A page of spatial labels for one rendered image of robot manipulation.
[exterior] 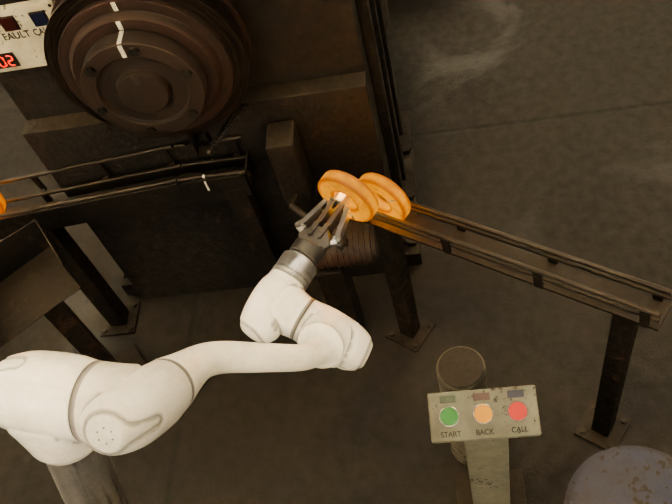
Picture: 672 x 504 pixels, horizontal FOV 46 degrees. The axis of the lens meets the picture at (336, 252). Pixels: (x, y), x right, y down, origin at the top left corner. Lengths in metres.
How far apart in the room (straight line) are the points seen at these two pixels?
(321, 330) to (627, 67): 2.04
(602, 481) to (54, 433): 1.21
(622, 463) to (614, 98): 1.65
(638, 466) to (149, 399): 1.17
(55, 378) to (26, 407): 0.06
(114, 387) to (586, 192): 2.03
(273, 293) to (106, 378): 0.55
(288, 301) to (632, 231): 1.46
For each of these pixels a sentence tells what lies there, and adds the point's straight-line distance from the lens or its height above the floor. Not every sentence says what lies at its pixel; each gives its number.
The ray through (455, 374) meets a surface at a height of 0.52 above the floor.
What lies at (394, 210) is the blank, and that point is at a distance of 2.01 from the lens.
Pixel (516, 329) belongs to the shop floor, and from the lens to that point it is 2.61.
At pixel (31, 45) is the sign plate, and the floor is 1.13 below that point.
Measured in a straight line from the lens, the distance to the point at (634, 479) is 1.97.
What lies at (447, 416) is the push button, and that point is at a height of 0.61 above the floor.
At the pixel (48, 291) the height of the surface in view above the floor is 0.60.
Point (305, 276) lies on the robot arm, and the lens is 1.76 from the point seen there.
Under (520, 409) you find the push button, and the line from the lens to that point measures 1.82.
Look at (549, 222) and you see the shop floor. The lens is 2.84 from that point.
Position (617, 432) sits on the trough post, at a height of 0.01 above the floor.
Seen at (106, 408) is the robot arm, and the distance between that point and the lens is 1.23.
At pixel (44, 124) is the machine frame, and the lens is 2.36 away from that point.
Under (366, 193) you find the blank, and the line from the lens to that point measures 1.83.
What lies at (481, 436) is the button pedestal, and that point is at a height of 0.58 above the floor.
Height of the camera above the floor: 2.28
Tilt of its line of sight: 53 degrees down
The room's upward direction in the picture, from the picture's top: 18 degrees counter-clockwise
